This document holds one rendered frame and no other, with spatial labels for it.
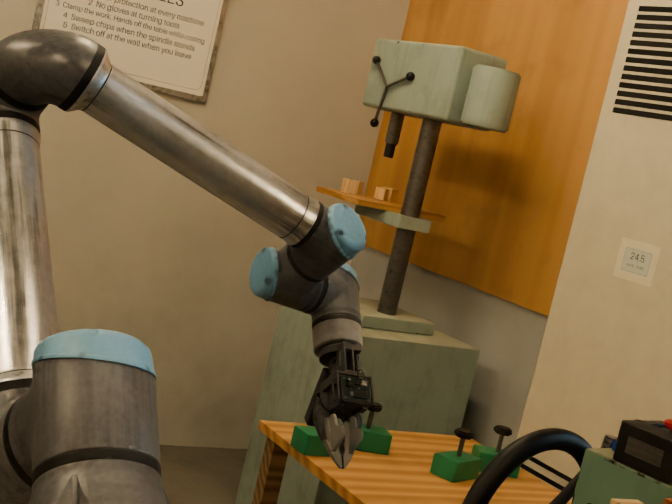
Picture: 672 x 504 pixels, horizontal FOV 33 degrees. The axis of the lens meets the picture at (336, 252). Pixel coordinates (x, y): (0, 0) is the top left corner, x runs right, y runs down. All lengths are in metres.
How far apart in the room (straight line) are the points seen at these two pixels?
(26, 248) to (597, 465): 0.83
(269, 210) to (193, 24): 2.15
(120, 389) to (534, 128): 2.49
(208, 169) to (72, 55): 0.27
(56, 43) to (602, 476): 0.99
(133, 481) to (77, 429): 0.09
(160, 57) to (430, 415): 1.50
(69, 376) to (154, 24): 2.62
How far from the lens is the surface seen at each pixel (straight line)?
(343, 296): 2.04
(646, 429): 1.37
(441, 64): 3.38
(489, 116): 3.24
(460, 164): 3.92
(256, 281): 1.99
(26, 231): 1.68
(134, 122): 1.78
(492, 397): 3.67
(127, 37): 3.87
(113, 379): 1.37
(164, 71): 3.92
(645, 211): 2.89
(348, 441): 1.98
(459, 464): 2.69
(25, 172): 1.74
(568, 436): 1.50
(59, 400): 1.37
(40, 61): 1.75
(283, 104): 4.14
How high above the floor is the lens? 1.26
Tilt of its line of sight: 6 degrees down
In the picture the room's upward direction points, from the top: 13 degrees clockwise
